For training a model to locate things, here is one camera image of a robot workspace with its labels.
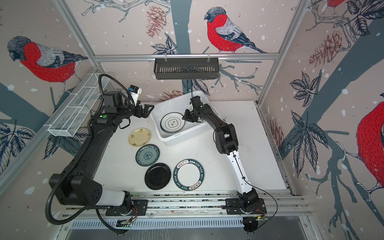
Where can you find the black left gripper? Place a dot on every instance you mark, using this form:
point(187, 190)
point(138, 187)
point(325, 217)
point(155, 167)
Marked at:
point(145, 112)

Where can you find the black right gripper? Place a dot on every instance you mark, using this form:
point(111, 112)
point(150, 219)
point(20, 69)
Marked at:
point(188, 115)

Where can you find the white plate thin green rim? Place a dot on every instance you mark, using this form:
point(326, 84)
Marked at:
point(173, 121)

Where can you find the green rimmed white plate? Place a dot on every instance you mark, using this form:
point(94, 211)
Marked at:
point(170, 132)

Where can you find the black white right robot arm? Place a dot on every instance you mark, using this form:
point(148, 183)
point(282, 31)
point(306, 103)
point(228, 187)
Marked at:
point(226, 141)

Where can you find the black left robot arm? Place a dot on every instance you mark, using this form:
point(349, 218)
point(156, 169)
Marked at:
point(75, 185)

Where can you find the white plastic bin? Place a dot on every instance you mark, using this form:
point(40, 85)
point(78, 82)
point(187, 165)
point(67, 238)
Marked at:
point(179, 105)

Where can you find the yellow translucent plate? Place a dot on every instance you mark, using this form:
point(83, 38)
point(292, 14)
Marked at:
point(139, 137)

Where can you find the teal patterned small plate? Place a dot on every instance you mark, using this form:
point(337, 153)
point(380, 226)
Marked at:
point(147, 155)

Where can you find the large green rimmed plate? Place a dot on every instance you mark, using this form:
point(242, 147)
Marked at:
point(188, 175)

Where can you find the black round plate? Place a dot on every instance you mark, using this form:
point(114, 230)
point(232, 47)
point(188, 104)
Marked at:
point(157, 176)

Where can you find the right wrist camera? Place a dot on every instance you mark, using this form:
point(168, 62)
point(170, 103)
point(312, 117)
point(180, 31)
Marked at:
point(196, 102)

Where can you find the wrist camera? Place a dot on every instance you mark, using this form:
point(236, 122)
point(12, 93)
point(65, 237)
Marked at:
point(196, 102)
point(135, 93)

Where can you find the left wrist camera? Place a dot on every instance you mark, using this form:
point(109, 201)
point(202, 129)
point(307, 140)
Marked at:
point(135, 93)

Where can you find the black hanging wire basket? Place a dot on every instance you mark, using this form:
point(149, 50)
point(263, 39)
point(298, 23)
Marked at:
point(186, 69)

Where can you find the white mesh wall shelf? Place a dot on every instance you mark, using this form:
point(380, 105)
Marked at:
point(71, 118)

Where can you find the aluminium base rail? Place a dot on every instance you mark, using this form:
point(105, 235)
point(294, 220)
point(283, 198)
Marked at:
point(279, 204)

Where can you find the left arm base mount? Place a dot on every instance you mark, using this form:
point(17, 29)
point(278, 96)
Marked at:
point(133, 208)

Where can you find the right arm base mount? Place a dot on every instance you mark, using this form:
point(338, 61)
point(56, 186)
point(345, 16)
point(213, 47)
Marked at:
point(238, 207)

